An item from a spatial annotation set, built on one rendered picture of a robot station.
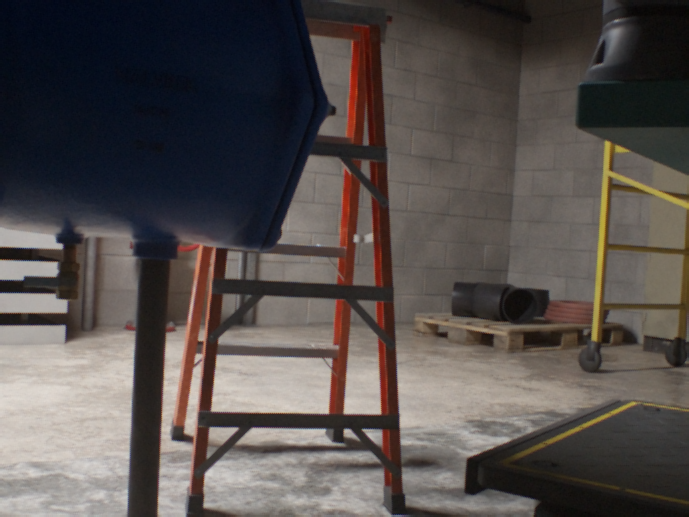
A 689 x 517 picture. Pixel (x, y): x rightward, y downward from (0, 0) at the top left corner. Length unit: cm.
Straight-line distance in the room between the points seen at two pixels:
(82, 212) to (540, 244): 548
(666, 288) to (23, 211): 458
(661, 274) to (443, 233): 172
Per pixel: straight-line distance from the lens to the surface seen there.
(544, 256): 666
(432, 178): 632
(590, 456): 128
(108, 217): 149
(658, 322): 558
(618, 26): 116
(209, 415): 186
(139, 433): 169
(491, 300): 523
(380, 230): 196
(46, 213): 146
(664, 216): 557
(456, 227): 649
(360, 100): 221
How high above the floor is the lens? 62
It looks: 1 degrees down
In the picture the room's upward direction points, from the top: 4 degrees clockwise
